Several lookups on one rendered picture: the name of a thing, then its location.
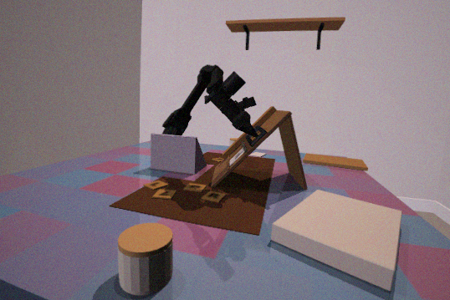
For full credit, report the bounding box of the beige flat box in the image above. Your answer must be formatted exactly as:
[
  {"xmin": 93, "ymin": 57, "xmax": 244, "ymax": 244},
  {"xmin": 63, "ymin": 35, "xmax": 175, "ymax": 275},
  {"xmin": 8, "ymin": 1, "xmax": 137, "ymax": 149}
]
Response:
[{"xmin": 271, "ymin": 190, "xmax": 402, "ymax": 291}]

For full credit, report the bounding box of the grey canister with orange lid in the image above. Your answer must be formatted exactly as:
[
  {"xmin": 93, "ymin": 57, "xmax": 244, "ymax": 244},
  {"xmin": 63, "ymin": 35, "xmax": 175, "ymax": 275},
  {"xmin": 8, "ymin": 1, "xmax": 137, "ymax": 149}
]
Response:
[
  {"xmin": 229, "ymin": 138, "xmax": 238, "ymax": 146},
  {"xmin": 118, "ymin": 223, "xmax": 173, "ymax": 296}
]

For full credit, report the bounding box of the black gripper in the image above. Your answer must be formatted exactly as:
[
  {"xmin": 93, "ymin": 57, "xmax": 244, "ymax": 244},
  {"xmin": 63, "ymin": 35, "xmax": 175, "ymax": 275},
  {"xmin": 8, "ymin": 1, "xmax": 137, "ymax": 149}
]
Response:
[{"xmin": 220, "ymin": 99, "xmax": 258, "ymax": 138}]

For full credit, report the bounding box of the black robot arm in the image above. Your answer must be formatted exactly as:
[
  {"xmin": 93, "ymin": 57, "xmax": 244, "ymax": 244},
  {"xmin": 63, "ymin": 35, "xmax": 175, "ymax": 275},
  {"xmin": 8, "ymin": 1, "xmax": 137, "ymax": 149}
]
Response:
[{"xmin": 162, "ymin": 64, "xmax": 257, "ymax": 135}]

